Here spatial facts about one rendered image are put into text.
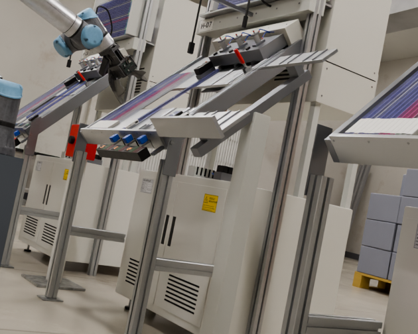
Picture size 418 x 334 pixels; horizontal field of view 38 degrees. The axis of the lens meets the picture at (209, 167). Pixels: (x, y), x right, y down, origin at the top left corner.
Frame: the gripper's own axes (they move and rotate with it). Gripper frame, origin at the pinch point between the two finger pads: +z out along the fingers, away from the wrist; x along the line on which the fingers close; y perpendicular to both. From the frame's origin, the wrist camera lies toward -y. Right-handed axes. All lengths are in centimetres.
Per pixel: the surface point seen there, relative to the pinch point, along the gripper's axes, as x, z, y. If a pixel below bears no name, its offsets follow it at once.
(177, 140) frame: -19.4, 10.9, 36.2
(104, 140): -13.4, 10.6, -16.5
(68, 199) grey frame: -31, 26, -41
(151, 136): -19.4, 7.8, 24.5
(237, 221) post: -35, 31, 62
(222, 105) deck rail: 4.9, 14.5, 35.5
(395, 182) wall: 671, 623, -466
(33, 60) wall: 340, 63, -736
